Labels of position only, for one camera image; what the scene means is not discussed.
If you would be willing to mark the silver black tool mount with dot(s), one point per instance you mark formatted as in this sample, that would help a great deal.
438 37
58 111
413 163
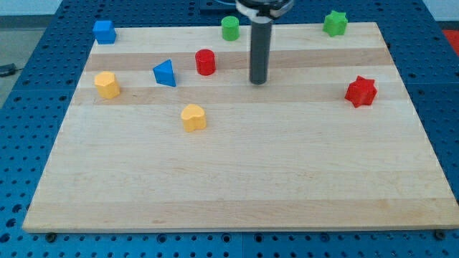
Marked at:
272 9

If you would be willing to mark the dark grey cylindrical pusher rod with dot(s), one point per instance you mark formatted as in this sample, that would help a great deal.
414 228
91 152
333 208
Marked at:
260 37

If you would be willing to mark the yellow heart block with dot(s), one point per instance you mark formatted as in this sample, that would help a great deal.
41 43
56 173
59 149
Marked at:
193 118

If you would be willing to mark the green star block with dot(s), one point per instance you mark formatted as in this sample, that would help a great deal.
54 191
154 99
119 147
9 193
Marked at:
335 23

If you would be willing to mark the red star block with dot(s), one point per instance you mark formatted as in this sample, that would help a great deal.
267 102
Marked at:
362 91

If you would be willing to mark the green cylinder block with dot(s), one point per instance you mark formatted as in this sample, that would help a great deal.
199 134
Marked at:
230 28

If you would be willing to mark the red cylinder block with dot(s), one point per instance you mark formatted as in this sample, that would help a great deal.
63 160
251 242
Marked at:
205 62

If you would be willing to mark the blue triangle block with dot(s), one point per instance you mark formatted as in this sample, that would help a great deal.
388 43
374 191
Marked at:
164 74

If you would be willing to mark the wooden board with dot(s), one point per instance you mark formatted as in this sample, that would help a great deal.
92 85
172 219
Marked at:
290 155

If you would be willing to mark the blue cube block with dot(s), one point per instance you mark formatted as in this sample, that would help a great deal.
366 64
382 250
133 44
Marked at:
104 32

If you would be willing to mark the yellow hexagon block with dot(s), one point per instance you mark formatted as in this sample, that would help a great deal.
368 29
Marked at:
107 85

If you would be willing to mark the black device with cable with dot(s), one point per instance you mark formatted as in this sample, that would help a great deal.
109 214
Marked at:
7 70

